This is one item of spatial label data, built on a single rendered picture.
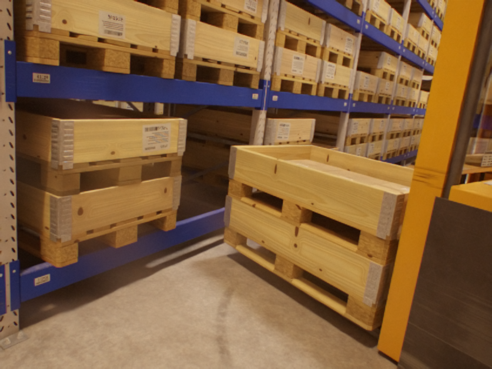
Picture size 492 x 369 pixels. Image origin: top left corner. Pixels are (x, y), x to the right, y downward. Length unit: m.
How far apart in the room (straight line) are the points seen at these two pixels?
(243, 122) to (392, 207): 1.81
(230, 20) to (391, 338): 2.02
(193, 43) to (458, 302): 1.85
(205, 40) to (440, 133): 1.43
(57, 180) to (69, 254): 0.36
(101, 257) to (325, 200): 1.20
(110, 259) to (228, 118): 1.70
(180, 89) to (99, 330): 1.33
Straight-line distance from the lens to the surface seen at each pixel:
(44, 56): 1.82
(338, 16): 4.24
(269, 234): 2.39
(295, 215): 2.21
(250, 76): 2.92
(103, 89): 2.00
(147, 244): 2.41
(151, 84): 2.19
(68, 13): 1.89
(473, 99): 1.76
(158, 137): 2.21
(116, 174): 2.10
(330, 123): 5.06
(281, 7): 3.25
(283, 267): 2.36
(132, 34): 2.09
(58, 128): 1.85
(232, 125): 3.40
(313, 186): 2.11
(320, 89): 3.99
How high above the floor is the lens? 1.17
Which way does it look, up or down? 12 degrees down
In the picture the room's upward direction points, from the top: 6 degrees clockwise
